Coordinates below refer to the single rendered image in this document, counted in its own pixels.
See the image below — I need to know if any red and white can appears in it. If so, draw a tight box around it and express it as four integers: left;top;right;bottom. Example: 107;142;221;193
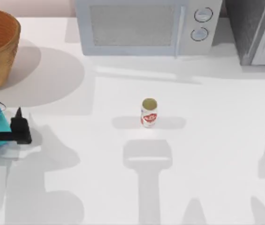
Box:
140;97;159;129

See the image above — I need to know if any light blue cup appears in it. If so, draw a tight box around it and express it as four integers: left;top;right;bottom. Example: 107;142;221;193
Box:
0;101;13;147

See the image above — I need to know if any microwave door handle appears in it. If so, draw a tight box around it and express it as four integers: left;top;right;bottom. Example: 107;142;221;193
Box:
174;6;186;59

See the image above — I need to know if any round microwave knob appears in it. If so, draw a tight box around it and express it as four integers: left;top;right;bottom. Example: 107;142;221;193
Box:
190;26;210;42
194;6;213;23

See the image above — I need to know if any grey cabinet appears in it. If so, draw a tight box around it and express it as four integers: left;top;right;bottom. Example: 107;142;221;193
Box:
224;0;265;67

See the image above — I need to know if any pale microwave oven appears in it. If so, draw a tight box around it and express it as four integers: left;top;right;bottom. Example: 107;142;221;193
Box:
73;0;224;60

